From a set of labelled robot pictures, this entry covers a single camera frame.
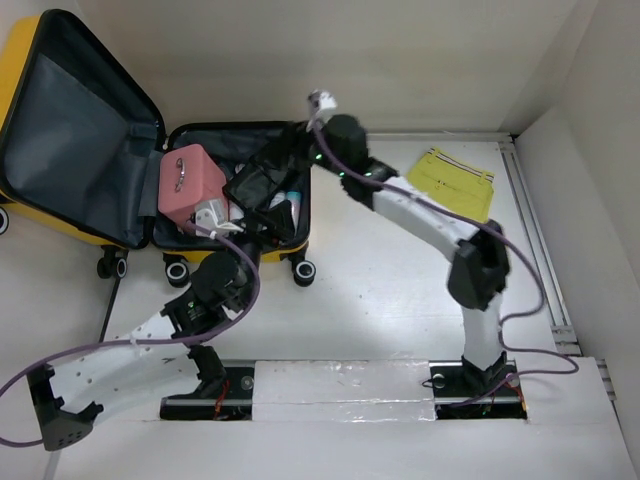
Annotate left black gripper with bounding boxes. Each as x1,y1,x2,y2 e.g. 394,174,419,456
216,200,294,310

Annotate white spray bottle blue text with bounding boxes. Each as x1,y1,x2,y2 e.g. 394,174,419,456
269,191,287,209

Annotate black drawstring pouch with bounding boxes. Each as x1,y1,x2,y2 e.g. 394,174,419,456
223,152,299,210

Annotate yellow-green shorts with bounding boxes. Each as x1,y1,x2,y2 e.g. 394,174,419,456
406,147,495,223

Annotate yellow hard-shell suitcase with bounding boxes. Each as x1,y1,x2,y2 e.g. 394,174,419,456
1,9,315,288

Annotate round silver tin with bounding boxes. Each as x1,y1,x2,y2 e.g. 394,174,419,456
228,201,245,223

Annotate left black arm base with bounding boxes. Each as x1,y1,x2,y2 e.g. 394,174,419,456
159,361,255,422

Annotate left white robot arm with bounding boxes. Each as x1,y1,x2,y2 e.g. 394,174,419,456
26,219,279,452

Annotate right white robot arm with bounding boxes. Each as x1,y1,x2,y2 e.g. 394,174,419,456
307,113,511,395

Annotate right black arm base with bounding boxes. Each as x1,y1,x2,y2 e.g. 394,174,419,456
421,362,528,421

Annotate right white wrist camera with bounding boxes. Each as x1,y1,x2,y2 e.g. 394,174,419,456
308,90,337,116

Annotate pink box with handle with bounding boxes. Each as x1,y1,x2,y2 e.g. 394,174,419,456
158,144,229,228

